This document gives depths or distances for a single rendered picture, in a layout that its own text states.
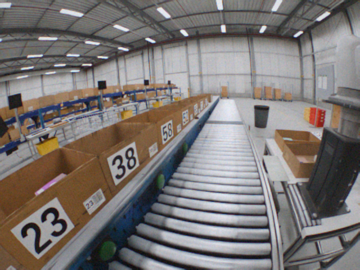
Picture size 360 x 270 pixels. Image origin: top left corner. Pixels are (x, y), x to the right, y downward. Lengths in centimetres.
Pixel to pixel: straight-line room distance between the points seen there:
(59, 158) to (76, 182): 30
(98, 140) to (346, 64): 116
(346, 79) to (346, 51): 10
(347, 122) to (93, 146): 115
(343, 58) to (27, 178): 124
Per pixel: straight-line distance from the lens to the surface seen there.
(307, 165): 89
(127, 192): 53
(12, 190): 68
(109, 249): 49
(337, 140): 64
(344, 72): 66
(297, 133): 149
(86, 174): 44
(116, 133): 92
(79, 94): 575
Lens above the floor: 121
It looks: 19 degrees down
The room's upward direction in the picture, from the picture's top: 4 degrees counter-clockwise
